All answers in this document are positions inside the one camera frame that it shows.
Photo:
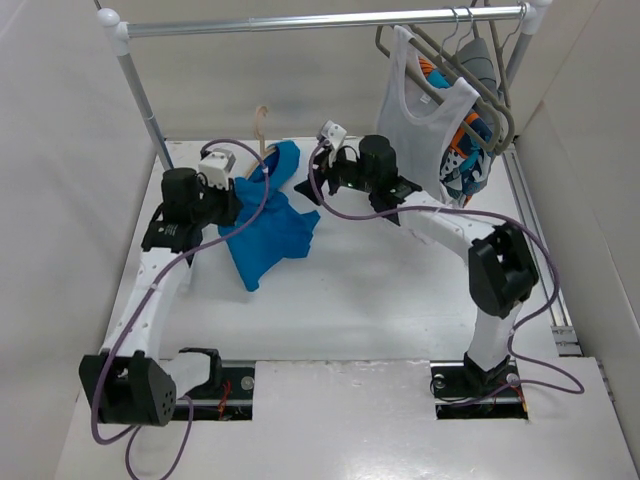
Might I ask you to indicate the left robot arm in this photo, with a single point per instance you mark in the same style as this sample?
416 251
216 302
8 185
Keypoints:
127 383

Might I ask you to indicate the grey garment on hanger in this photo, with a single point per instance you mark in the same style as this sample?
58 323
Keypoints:
475 57

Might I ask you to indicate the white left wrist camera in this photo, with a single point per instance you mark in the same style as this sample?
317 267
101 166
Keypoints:
216 166

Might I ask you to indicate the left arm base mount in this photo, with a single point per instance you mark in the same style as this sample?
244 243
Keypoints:
217 390

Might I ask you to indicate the metal clothes rack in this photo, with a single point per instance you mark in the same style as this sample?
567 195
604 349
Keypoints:
530 15

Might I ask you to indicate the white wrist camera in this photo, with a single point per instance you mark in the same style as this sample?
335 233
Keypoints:
332 134
216 166

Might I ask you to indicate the beige wooden hanger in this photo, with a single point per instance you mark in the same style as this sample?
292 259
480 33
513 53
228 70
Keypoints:
259 117

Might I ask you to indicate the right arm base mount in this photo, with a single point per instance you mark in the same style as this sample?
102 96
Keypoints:
458 396

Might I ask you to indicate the white mesh tank top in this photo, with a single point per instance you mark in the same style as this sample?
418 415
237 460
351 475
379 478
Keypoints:
417 127

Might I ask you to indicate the blue t shirt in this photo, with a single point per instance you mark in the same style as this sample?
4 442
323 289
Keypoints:
277 230

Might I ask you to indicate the colourful patterned garment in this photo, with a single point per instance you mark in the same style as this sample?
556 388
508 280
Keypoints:
465 166

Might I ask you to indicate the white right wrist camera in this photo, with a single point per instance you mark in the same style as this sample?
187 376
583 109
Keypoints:
332 134

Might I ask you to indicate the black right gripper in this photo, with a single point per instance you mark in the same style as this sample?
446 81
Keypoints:
327 171

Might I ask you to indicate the grey empty hanger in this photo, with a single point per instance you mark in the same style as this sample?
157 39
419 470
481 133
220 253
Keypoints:
500 60

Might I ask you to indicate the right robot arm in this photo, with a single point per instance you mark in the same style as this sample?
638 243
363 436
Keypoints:
501 270

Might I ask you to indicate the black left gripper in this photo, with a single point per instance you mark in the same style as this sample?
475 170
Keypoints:
230 202

